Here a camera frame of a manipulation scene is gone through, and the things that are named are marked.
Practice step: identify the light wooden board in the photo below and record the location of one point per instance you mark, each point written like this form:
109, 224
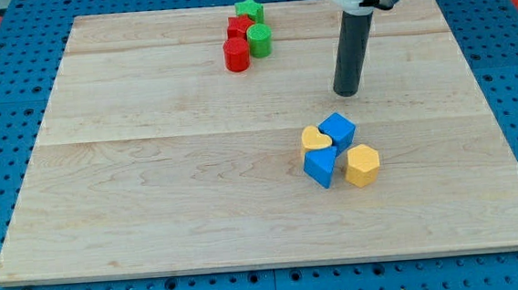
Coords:
154, 160

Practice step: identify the green star block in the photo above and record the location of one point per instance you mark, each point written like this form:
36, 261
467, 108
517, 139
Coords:
250, 8

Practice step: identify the yellow hexagon block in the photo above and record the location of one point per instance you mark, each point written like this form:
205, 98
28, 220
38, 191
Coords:
362, 165

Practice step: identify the blue cube block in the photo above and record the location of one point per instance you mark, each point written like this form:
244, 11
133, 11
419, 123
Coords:
340, 130

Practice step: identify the blue triangle block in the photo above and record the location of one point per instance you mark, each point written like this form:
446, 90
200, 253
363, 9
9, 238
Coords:
320, 164

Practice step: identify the green cylinder block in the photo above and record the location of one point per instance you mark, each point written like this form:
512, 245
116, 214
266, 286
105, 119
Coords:
259, 38

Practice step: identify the yellow heart block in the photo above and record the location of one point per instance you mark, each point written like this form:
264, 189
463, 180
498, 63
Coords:
313, 139

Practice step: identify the red cylinder block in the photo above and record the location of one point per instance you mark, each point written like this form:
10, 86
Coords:
236, 54

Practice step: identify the red star block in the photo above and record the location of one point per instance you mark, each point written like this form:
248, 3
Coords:
238, 26

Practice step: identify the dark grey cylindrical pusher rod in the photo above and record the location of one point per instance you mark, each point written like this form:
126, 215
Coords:
352, 46

